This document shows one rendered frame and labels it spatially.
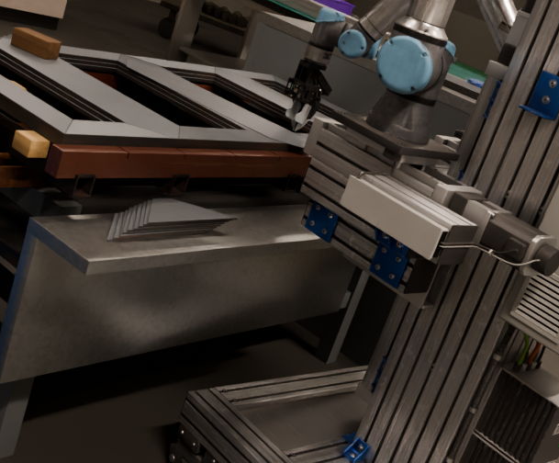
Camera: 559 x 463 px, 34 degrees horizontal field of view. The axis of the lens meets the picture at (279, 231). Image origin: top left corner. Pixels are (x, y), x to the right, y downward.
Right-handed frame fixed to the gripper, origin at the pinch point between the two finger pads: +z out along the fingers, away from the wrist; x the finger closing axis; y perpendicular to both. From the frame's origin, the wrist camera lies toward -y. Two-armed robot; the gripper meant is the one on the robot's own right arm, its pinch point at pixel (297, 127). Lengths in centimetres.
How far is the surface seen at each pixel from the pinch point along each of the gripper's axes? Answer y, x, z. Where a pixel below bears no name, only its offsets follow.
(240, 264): 33, 20, 33
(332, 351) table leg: -51, 11, 80
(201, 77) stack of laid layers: -11, -52, 3
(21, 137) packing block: 100, 5, 5
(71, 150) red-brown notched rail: 96, 16, 3
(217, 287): 39, 20, 39
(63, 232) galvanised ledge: 99, 24, 18
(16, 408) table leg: 87, 11, 71
